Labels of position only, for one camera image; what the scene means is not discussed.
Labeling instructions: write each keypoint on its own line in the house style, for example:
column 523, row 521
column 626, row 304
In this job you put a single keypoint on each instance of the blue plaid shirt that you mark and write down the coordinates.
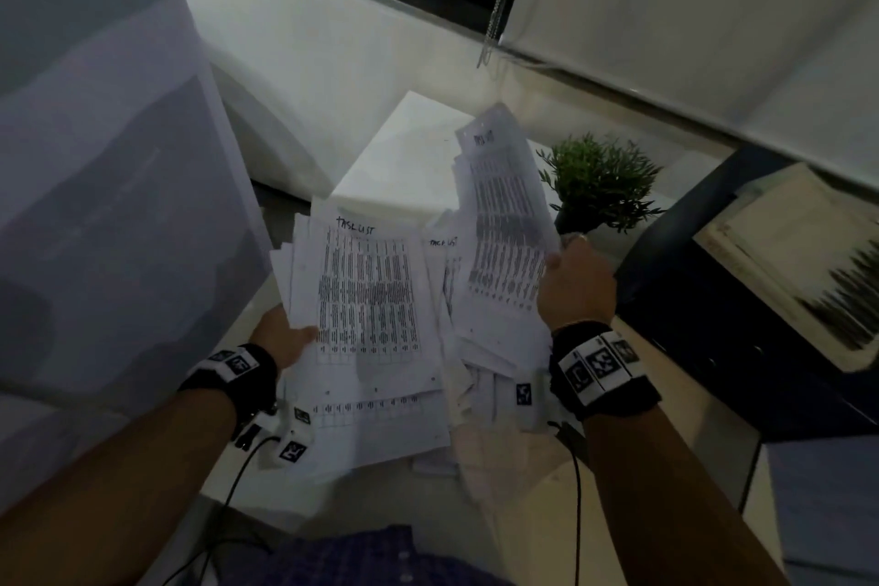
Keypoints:
column 357, row 561

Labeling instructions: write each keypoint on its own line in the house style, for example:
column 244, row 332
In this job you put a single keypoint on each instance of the black marker wristband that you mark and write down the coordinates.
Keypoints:
column 601, row 369
column 233, row 376

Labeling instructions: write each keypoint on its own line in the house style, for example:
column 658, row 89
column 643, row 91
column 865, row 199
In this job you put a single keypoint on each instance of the stack of printed paper sheets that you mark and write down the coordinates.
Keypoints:
column 371, row 304

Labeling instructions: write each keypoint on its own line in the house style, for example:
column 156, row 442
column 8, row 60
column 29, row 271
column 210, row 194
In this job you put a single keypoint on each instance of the grey cabinet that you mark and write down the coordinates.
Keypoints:
column 824, row 510

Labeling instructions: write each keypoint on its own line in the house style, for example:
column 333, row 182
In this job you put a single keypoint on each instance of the person's left forearm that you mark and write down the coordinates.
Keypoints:
column 117, row 475

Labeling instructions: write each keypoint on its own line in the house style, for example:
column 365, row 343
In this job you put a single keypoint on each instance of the person's left hand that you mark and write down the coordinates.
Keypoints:
column 278, row 342

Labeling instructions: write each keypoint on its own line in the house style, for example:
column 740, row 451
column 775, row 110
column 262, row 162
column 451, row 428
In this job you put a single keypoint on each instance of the person's left thumb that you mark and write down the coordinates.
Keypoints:
column 306, row 335

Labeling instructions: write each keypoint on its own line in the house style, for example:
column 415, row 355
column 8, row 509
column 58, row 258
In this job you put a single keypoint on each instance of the white roller blind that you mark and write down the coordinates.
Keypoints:
column 687, row 9

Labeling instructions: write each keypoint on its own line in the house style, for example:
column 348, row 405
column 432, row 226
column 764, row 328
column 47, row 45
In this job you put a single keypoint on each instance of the printed table paper sheets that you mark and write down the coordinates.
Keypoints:
column 505, row 221

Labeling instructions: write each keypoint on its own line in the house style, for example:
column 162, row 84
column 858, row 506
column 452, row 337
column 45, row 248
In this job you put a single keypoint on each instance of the person's right hand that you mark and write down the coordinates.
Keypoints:
column 577, row 290

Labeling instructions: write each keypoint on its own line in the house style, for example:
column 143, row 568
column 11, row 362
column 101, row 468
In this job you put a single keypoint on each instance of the person's right forearm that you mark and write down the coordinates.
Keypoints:
column 666, row 503

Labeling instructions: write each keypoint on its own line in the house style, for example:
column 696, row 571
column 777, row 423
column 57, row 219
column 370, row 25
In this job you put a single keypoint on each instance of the green potted plant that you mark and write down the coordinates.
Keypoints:
column 601, row 180

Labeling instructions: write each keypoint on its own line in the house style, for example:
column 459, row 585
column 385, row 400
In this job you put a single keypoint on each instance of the dark printer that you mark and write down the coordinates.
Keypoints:
column 707, row 345

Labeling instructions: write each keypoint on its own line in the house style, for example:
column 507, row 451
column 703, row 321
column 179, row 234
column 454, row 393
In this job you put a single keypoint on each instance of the pile of loose papers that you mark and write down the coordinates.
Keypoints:
column 481, row 359

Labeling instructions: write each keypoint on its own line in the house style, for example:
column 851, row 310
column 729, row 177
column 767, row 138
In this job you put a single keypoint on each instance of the person's right thumb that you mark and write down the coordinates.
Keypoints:
column 552, row 261

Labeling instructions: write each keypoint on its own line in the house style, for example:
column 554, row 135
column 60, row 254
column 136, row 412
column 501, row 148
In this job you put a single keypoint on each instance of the white board panel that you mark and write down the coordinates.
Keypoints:
column 110, row 160

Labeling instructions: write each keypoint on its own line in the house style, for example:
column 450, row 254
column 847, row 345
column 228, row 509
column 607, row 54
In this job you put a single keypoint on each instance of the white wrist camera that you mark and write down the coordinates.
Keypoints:
column 288, row 445
column 525, row 403

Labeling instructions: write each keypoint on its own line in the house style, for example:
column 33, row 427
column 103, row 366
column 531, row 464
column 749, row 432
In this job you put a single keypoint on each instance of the paper in printer tray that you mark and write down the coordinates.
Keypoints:
column 796, row 256

